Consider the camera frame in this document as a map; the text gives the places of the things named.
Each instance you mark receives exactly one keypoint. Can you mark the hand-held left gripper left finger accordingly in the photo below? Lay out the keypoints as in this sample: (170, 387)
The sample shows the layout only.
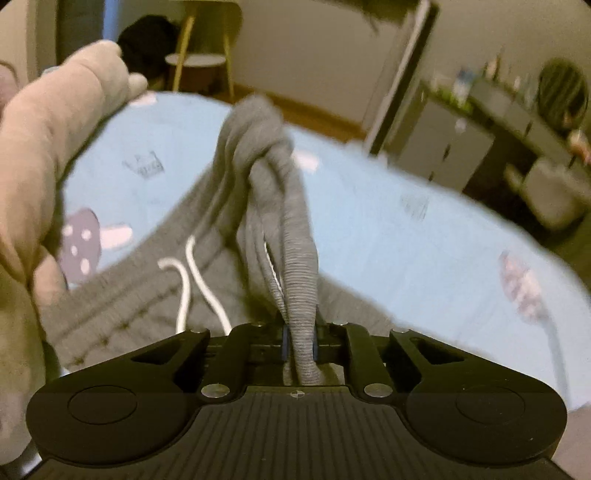
(285, 347)

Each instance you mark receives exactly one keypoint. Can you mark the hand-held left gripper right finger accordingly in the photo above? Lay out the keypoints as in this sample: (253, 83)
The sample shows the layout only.
(316, 347)

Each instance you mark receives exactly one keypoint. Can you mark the grey pants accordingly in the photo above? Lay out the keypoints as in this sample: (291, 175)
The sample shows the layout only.
(277, 194)

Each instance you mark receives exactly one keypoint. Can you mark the blue mushroom print bed sheet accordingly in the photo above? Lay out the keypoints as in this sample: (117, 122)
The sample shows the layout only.
(369, 207)

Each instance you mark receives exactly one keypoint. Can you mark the grey cabinet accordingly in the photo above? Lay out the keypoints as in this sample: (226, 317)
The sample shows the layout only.
(443, 143)

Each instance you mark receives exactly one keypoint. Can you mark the white cushioned chair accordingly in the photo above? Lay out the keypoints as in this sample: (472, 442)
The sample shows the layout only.
(554, 189)

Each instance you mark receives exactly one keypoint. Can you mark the yellow side table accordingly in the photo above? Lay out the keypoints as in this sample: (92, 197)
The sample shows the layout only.
(203, 60)

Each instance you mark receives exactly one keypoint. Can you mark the dark desk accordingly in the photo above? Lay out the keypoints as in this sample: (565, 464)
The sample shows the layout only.
(521, 115)

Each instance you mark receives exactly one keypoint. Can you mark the beige plush toy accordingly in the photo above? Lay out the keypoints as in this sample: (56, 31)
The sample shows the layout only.
(41, 152)

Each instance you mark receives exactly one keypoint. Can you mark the black bag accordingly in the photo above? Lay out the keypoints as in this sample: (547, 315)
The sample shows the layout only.
(145, 41)

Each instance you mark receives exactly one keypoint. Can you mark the round dark striped object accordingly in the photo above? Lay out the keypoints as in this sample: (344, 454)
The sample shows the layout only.
(561, 92)

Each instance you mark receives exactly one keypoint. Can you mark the white standing frame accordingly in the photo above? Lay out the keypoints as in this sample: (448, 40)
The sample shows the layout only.
(401, 74)

